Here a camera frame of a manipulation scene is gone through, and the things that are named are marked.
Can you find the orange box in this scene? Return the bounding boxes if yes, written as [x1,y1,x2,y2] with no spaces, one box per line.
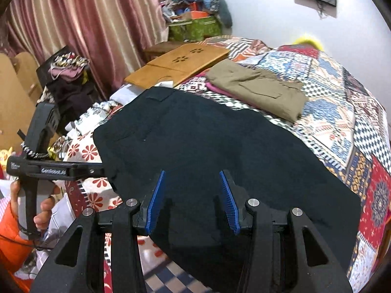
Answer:
[182,11,209,20]

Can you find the orange sleeve left forearm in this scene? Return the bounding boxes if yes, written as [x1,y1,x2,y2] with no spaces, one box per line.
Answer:
[1,202,33,292]

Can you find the black pants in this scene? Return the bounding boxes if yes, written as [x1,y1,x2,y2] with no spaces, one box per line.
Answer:
[93,87,360,292]

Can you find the folded khaki pants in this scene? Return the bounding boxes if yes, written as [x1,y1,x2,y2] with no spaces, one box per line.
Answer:
[206,60,307,123]

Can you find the wooden lap tray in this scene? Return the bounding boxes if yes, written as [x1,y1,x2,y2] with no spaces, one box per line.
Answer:
[125,43,229,89]

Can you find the green patterned storage box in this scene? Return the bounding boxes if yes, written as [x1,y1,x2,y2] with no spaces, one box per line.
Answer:
[168,16,222,42]

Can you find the patchwork patterned bedspread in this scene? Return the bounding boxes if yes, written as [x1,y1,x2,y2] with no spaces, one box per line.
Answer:
[44,36,390,292]

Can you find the person's left hand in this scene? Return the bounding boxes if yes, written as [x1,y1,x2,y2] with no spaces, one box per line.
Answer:
[10,180,61,231]

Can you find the pile of blue clothes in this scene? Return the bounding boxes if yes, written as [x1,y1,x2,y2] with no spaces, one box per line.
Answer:
[160,0,233,29]

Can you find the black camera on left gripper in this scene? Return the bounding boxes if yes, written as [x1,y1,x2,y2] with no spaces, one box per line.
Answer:
[21,102,60,159]

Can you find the striped pink curtain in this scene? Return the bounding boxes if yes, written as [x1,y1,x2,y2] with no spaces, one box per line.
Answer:
[1,0,168,97]

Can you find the yellow plush headboard item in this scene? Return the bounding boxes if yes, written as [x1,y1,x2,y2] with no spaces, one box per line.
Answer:
[293,36,324,51]

